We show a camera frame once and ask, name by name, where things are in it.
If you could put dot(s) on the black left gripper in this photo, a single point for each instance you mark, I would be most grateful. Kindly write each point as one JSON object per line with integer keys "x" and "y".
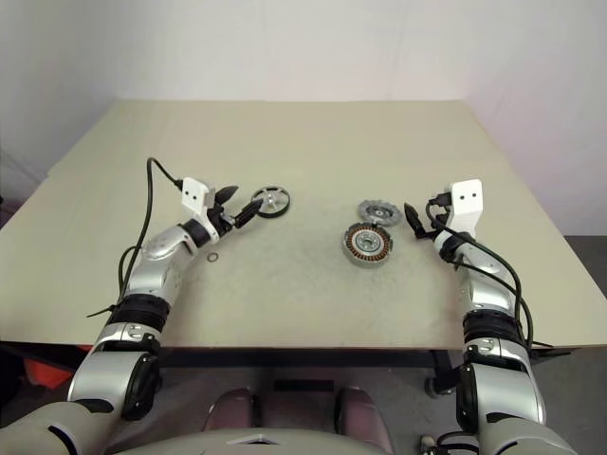
{"x": 224, "y": 215}

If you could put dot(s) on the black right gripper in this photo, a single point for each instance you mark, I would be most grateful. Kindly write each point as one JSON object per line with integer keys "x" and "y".
{"x": 434, "y": 227}

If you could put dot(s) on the silver spoked rotor ring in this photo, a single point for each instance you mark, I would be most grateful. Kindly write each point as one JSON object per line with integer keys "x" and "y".
{"x": 270, "y": 201}

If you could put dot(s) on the grey toothed gear disc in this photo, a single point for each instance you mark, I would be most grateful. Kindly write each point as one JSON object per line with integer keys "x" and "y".
{"x": 374, "y": 210}

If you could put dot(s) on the copper-wound motor stator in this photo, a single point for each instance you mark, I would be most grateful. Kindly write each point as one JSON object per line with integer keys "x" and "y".
{"x": 367, "y": 244}

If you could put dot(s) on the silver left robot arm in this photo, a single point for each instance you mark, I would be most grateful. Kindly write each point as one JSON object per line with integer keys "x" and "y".
{"x": 156, "y": 265}

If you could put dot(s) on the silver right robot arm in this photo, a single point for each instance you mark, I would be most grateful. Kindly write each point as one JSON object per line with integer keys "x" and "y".
{"x": 488, "y": 289}

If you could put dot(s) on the black flat bar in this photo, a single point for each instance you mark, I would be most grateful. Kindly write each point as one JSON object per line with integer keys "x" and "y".
{"x": 303, "y": 386}

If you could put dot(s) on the dark maroon rounded shape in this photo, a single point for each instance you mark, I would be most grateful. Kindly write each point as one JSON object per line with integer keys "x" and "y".
{"x": 362, "y": 417}
{"x": 232, "y": 410}

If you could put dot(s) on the small white floor device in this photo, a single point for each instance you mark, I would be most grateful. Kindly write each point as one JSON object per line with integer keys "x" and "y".
{"x": 426, "y": 444}

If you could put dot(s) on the grey robot torso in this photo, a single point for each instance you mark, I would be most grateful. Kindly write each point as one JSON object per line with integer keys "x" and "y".
{"x": 246, "y": 443}

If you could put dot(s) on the orange floor object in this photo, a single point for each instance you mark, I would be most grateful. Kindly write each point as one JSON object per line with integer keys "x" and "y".
{"x": 47, "y": 374}

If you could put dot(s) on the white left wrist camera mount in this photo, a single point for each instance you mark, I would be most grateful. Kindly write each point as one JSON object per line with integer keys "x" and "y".
{"x": 194, "y": 201}

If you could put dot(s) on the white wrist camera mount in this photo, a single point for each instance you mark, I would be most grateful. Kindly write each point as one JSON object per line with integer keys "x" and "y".
{"x": 194, "y": 201}
{"x": 467, "y": 206}

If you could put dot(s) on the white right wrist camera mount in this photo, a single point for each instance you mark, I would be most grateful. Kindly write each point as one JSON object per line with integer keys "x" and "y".
{"x": 467, "y": 206}

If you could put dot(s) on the black table frame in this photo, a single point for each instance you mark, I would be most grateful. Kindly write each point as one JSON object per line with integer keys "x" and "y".
{"x": 294, "y": 356}

